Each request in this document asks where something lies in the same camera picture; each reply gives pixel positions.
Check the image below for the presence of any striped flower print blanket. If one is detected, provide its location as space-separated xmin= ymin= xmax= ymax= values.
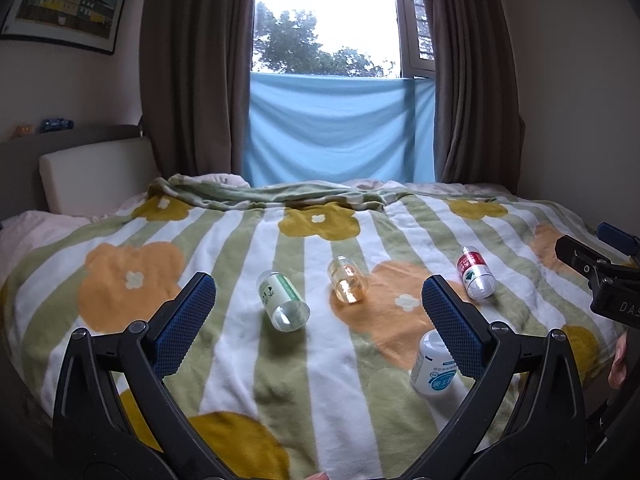
xmin=0 ymin=174 xmax=632 ymax=480

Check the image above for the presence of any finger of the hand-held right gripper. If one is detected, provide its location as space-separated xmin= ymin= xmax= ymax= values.
xmin=554 ymin=234 xmax=640 ymax=283
xmin=596 ymin=221 xmax=640 ymax=261

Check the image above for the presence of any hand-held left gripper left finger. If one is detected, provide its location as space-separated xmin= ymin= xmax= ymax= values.
xmin=52 ymin=272 xmax=236 ymax=480

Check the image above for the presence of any white headboard cushion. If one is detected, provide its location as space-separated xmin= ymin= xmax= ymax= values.
xmin=39 ymin=137 xmax=162 ymax=219

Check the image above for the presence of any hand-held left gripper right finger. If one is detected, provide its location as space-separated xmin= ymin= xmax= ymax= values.
xmin=410 ymin=275 xmax=587 ymax=480

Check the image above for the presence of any white cup with blue label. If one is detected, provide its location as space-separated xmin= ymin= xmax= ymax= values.
xmin=410 ymin=330 xmax=462 ymax=397

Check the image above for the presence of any person's right hand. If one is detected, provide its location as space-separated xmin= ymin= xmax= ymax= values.
xmin=608 ymin=332 xmax=629 ymax=388

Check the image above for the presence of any framed picture of houses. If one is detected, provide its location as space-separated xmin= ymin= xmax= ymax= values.
xmin=0 ymin=0 xmax=133 ymax=56

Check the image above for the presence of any window sash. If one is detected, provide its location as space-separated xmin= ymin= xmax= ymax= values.
xmin=389 ymin=0 xmax=437 ymax=81

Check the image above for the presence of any clear cup with red label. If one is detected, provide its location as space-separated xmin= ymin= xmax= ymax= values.
xmin=457 ymin=246 xmax=496 ymax=300

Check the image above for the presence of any tree outside window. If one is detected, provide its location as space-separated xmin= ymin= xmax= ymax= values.
xmin=252 ymin=1 xmax=397 ymax=79

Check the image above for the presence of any white pillow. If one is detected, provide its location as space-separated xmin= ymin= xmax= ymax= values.
xmin=0 ymin=210 xmax=93 ymax=286

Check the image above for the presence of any clear cup with green label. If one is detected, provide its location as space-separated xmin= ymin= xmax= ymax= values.
xmin=256 ymin=270 xmax=310 ymax=332

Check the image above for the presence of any grey headboard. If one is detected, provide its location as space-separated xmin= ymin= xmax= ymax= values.
xmin=0 ymin=124 xmax=147 ymax=181

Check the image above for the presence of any light blue cloth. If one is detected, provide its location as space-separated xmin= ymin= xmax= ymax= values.
xmin=242 ymin=72 xmax=437 ymax=188

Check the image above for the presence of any clear orange cup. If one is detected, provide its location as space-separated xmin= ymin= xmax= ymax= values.
xmin=327 ymin=255 xmax=370 ymax=304

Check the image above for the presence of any brown curtain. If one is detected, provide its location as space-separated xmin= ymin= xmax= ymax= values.
xmin=139 ymin=0 xmax=262 ymax=187
xmin=415 ymin=0 xmax=526 ymax=192

